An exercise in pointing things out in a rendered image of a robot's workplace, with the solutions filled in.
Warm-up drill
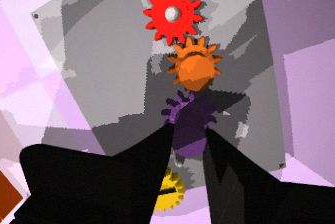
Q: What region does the yellow gear with black stripe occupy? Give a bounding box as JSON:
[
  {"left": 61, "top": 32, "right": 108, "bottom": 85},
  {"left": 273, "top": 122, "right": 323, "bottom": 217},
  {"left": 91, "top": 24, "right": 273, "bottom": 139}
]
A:
[{"left": 154, "top": 167, "right": 185, "bottom": 212}]

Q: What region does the red gear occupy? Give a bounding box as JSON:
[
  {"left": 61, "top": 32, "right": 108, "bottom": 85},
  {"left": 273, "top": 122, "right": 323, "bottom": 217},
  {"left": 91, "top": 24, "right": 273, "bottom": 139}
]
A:
[{"left": 143, "top": 0, "right": 204, "bottom": 46}]

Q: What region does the purple gear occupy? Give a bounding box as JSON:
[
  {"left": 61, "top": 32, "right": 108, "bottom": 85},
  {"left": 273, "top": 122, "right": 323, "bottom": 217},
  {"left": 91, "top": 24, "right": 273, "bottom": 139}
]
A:
[{"left": 161, "top": 90, "right": 217, "bottom": 158}]

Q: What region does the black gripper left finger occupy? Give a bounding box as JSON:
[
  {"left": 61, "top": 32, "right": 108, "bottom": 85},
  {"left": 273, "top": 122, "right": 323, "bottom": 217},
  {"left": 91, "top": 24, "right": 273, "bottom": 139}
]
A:
[{"left": 19, "top": 123, "right": 175, "bottom": 224}]

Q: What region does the orange gear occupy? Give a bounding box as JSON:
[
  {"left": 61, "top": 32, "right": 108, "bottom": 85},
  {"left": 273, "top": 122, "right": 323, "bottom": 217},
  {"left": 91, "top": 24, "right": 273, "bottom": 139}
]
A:
[{"left": 167, "top": 36, "right": 223, "bottom": 92}]

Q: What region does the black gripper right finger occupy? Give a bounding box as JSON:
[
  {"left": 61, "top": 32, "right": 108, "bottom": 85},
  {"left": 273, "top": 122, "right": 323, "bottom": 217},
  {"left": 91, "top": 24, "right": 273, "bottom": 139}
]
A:
[{"left": 203, "top": 128, "right": 335, "bottom": 224}]

